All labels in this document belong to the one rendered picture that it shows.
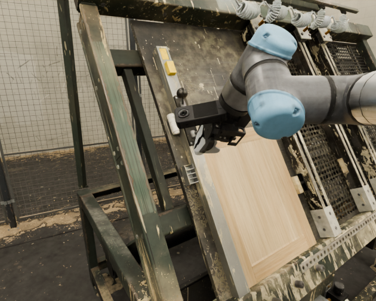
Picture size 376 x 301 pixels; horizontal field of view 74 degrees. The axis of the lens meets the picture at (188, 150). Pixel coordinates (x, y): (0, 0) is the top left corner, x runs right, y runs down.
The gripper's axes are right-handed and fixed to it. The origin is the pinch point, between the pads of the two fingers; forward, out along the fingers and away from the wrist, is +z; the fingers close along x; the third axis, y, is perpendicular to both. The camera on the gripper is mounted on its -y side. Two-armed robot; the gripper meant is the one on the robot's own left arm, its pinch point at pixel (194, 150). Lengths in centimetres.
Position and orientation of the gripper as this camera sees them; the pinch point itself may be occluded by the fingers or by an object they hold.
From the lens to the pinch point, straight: 67.9
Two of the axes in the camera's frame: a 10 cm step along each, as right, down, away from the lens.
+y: 9.4, 1.2, 3.0
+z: -3.2, 5.5, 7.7
